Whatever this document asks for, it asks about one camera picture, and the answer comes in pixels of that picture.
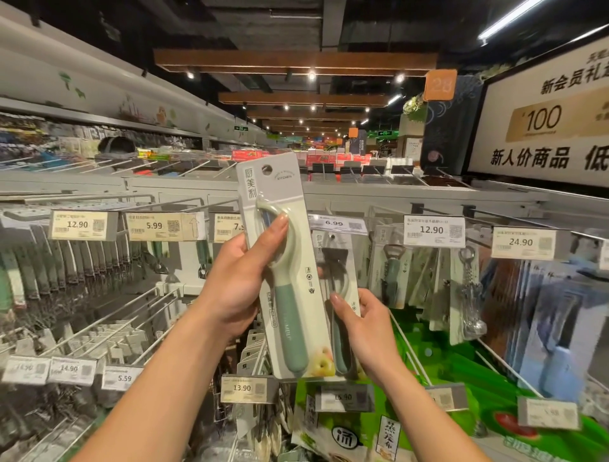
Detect person's left hand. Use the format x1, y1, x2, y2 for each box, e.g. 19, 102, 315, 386
193, 214, 291, 346

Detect person's right hand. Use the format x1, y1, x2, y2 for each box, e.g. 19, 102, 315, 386
329, 288, 407, 384

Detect green peeler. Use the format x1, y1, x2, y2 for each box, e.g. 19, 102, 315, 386
318, 247, 365, 378

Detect green handled peeler packet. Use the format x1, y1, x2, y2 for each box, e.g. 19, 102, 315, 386
235, 152, 340, 384

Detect metal corkscrew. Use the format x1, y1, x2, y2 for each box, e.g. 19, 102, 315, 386
453, 244, 489, 344

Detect kitchen tools display rack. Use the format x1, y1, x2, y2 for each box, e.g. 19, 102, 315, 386
0, 157, 609, 462

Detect group of green packets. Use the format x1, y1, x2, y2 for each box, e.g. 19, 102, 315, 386
290, 305, 609, 462

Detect rows of hanging utensil packets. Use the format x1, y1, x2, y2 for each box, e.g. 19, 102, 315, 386
0, 217, 225, 462

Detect blue card packets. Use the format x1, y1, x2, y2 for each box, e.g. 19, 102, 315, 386
483, 259, 609, 384

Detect black chalkboard pillar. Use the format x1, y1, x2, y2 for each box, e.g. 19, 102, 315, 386
417, 76, 488, 178

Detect white promo sign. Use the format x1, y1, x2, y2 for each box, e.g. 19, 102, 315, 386
464, 36, 609, 188

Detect green foliage ceiling decor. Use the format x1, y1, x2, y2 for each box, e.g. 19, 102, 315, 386
400, 92, 430, 124

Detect orange aisle number sign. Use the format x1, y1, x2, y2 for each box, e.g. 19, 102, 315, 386
422, 69, 459, 103

